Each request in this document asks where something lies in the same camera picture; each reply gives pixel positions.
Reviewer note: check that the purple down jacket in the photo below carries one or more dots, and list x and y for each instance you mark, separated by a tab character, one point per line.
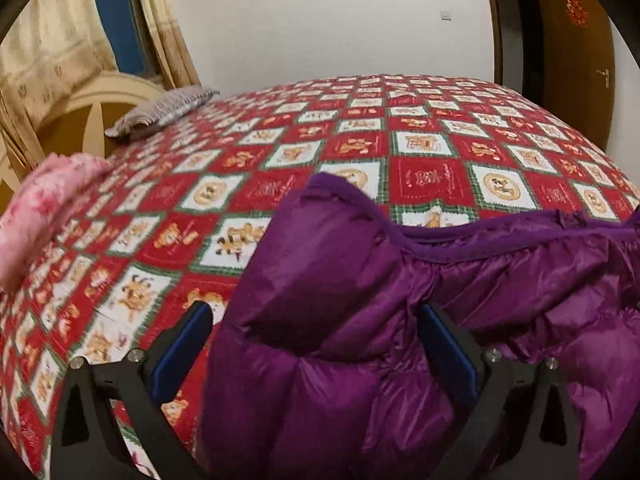
317	370

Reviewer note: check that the beige floral curtain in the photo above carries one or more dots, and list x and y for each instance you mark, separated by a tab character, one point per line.
55	46

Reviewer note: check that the blue window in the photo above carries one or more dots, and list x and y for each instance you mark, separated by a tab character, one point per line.
121	28

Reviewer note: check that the red door decoration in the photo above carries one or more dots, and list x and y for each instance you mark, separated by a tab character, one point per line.
577	13

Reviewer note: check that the grey striped pillow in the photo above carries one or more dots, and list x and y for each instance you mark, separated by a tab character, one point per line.
152	116

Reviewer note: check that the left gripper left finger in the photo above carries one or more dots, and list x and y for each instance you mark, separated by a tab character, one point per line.
86	441

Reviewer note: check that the cream wooden headboard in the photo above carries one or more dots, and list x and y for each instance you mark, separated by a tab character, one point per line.
73	124

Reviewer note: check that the metal door handle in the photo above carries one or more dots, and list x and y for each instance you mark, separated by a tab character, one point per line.
605	74

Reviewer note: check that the red checkered bed sheet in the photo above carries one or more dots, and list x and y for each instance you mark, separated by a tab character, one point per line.
178	216

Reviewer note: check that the brown wooden door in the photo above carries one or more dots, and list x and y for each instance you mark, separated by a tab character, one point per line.
573	91

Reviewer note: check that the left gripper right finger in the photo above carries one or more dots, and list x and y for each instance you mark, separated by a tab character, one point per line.
516	420

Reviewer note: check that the dark wooden door frame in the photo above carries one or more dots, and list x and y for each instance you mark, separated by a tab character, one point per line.
519	46

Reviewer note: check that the pink floral pillow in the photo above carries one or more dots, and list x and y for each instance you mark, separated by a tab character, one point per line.
43	204

